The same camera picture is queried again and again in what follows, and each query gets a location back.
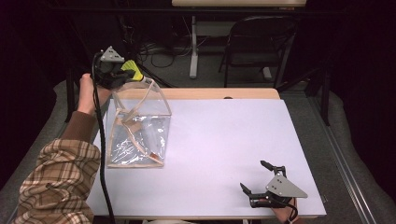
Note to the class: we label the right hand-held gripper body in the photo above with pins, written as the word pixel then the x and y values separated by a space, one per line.
pixel 285 186

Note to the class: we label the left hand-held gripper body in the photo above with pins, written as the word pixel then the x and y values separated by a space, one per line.
pixel 107 70

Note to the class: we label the yellow shuttlecock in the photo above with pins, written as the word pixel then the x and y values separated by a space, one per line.
pixel 130 66

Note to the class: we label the transparent bag with beige trim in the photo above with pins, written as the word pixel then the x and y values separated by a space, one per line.
pixel 140 137

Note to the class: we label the person's right hand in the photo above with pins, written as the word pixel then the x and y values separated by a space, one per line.
pixel 283 214

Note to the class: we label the person's left hand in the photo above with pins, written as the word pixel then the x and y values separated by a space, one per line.
pixel 86 93

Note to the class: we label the white table mat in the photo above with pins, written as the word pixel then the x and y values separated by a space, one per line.
pixel 224 140

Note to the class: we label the white-legged beige-topped desk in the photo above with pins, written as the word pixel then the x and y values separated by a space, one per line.
pixel 194 46

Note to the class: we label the wooden table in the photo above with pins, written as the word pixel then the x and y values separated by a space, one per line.
pixel 202 93

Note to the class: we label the black folding chair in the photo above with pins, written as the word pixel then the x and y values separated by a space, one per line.
pixel 258 37

